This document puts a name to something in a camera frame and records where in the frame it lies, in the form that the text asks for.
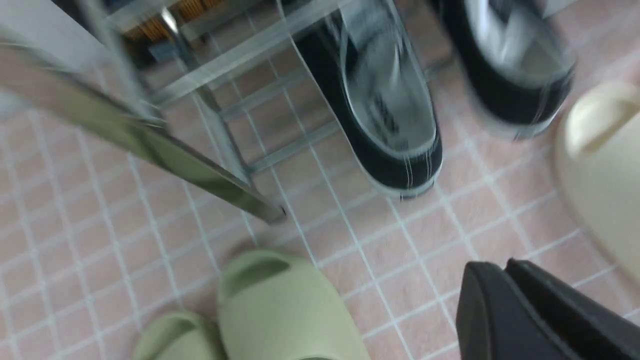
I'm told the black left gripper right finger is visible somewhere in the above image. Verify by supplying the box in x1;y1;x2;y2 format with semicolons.
505;259;640;360

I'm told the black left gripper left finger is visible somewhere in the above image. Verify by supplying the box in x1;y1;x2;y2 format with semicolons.
455;261;580;360

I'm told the black canvas sneaker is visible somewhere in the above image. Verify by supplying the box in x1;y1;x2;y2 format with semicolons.
294;0;442;199
430;0;577;141

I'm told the steel shoe rack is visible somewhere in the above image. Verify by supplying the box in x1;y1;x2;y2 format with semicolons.
0;0;456;225

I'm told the left cream slipper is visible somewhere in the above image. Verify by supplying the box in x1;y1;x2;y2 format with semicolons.
554;82;640;283

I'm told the right green slipper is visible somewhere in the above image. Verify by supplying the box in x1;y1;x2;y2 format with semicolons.
217;249;370;360

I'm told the green slipper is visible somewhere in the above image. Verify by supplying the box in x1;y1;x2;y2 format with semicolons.
131;311;228;360
217;249;370;360

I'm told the left green slipper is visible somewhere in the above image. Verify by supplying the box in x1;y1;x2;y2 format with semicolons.
131;311;228;360

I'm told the pink checkered tablecloth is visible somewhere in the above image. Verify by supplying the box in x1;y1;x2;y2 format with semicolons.
0;0;640;360

